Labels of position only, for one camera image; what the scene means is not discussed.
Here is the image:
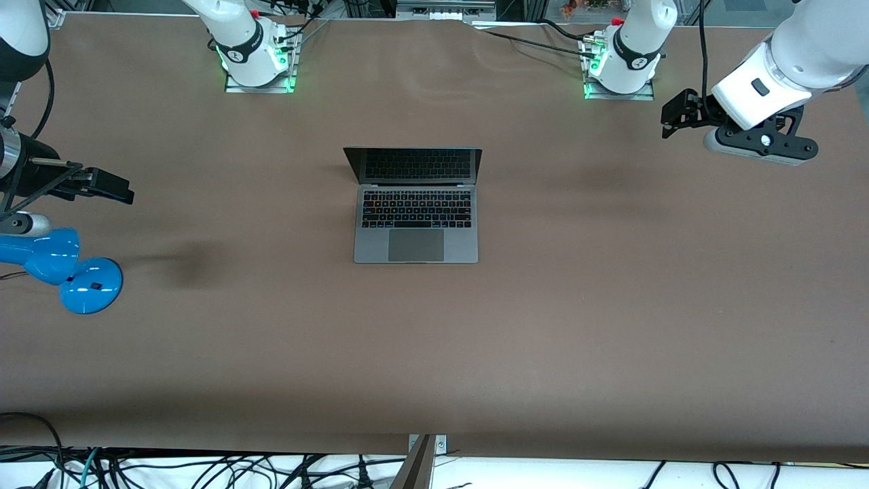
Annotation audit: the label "grey laptop with black keyboard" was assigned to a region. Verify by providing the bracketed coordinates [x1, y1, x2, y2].
[343, 147, 483, 264]

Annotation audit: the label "orange object behind table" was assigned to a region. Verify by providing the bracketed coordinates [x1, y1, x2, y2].
[559, 0, 612, 18]

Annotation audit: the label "blue desk lamp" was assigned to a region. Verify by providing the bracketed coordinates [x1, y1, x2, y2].
[0, 228, 124, 314]

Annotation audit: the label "brown table cover sheet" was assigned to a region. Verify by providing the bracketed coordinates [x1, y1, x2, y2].
[0, 17, 869, 464]

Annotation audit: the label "grey metal box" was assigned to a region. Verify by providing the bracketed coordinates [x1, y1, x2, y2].
[396, 0, 496, 22]

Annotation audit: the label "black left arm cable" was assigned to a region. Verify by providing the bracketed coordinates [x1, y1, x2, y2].
[697, 0, 715, 124]

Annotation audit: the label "short black table cable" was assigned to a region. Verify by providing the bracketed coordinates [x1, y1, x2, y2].
[538, 18, 595, 43]

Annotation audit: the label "long black table cable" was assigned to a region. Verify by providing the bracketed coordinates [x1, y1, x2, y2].
[483, 30, 593, 60]

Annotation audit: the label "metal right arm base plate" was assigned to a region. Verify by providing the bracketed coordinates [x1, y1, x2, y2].
[224, 31, 301, 94]

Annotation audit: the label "black cables at arm base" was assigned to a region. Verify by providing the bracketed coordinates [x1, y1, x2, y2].
[268, 0, 331, 43]

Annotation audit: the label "black looped floor cable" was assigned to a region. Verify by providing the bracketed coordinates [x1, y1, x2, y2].
[0, 412, 66, 489]

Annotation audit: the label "teal cable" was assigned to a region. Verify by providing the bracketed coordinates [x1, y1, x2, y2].
[79, 447, 102, 489]

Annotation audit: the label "tangled black cables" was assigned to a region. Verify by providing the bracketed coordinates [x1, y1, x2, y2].
[95, 451, 408, 489]

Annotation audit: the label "dark angled post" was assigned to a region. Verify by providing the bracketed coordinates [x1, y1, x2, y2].
[390, 435, 436, 489]

